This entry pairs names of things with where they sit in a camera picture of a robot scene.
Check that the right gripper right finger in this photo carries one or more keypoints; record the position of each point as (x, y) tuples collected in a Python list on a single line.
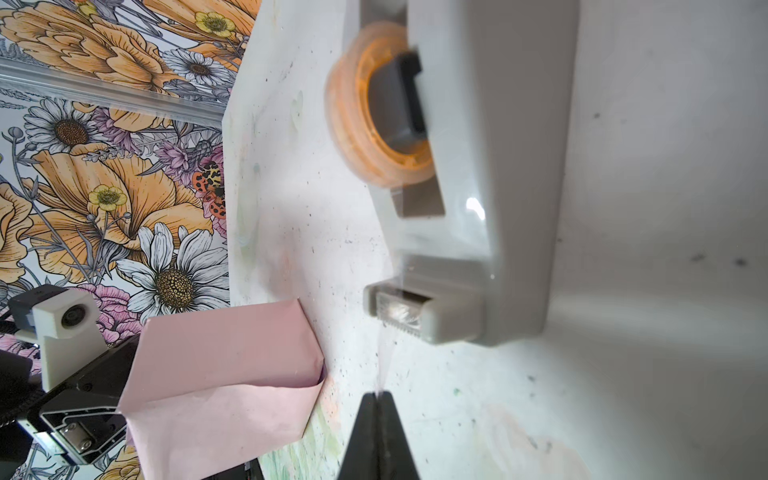
[(394, 457)]

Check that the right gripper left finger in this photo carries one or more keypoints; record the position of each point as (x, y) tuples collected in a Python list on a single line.
[(360, 461)]

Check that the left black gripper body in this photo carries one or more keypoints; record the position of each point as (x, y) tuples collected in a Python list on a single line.
[(78, 420)]

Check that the grey tape dispenser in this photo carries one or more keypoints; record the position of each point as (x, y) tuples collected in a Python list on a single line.
[(455, 114)]

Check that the purple wrapping paper sheet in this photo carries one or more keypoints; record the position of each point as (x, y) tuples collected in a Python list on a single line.
[(211, 390)]

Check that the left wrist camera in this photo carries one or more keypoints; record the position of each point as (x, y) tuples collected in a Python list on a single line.
[(63, 324)]

